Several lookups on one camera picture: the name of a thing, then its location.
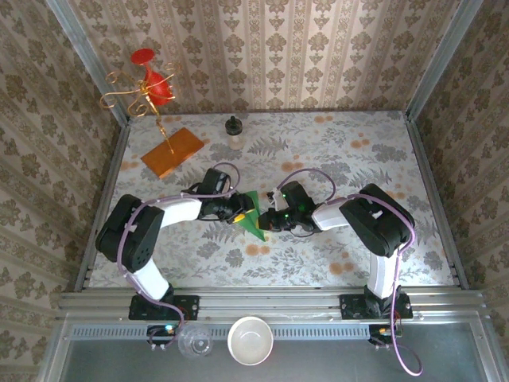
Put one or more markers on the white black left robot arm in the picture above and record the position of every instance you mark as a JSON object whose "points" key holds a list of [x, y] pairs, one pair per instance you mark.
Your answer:
{"points": [[131, 235]]}

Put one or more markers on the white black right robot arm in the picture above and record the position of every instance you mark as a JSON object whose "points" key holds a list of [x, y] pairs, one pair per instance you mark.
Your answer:
{"points": [[378, 223]]}

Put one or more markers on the small bottle with black cap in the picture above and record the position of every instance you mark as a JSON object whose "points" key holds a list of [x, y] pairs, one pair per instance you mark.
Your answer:
{"points": [[234, 137]]}

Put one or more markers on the gold stand with orange base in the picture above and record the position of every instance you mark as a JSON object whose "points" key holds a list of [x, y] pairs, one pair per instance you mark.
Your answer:
{"points": [[183, 145]]}

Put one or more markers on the white bowl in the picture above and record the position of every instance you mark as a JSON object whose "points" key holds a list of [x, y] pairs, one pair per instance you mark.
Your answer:
{"points": [[250, 341]]}

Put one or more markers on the clear glass cup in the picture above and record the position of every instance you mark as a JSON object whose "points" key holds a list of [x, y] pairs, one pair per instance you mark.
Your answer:
{"points": [[195, 341]]}

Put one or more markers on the red goblet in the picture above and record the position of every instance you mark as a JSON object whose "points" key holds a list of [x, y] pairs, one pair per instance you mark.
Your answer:
{"points": [[159, 87]]}

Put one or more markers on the black controller board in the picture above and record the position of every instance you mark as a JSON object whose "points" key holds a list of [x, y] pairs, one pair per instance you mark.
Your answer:
{"points": [[161, 336], [381, 336]]}

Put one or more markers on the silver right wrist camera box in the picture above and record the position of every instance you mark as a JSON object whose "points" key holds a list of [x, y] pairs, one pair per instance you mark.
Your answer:
{"points": [[273, 199]]}

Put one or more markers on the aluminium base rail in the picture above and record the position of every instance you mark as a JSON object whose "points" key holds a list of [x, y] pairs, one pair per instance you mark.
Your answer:
{"points": [[270, 304]]}

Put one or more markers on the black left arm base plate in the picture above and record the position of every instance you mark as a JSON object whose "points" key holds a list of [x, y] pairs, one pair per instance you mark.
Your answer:
{"points": [[189, 308]]}

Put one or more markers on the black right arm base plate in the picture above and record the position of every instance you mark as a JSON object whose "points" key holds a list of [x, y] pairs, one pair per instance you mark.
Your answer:
{"points": [[350, 308]]}

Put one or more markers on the aluminium side rail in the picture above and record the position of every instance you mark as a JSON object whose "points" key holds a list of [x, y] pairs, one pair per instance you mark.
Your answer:
{"points": [[101, 207], [437, 207]]}

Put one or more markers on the aluminium corner post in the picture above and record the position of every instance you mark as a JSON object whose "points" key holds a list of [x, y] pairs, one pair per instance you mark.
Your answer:
{"points": [[441, 59], [87, 59]]}

